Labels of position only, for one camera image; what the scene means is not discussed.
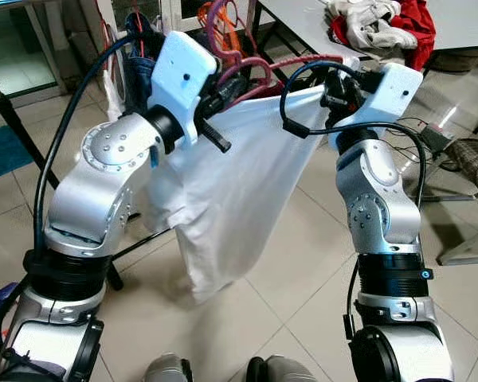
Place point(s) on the dark red clothes hanger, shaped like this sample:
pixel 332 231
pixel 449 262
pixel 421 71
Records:
pixel 303 60

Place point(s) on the grey robot right foot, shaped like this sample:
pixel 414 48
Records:
pixel 283 370

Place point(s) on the grey metal frame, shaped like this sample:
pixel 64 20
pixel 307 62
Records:
pixel 462 253

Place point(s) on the red garment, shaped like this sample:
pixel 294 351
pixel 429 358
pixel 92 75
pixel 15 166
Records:
pixel 421 32

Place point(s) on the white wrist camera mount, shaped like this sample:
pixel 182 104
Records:
pixel 179 79
pixel 390 95

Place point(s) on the grey robot left foot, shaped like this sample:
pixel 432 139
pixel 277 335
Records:
pixel 163 370

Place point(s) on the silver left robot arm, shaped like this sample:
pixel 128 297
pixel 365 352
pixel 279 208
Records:
pixel 95 191

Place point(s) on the grey power strip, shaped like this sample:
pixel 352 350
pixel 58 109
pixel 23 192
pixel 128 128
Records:
pixel 434 137

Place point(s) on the white table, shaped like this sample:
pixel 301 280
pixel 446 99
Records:
pixel 462 24

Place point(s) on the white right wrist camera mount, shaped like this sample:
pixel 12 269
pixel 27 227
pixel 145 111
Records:
pixel 390 95

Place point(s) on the white t-shirt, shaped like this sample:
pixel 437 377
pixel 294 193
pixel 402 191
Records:
pixel 239 191

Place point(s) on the blue floor mat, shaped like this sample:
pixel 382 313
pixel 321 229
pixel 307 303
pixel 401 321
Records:
pixel 4 151

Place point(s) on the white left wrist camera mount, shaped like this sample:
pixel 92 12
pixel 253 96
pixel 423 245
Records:
pixel 179 79

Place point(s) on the grey robot foot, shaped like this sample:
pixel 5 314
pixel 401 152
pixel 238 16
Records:
pixel 283 370
pixel 163 370

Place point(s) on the brown woven basket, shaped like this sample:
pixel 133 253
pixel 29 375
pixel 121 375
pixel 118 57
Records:
pixel 474 167

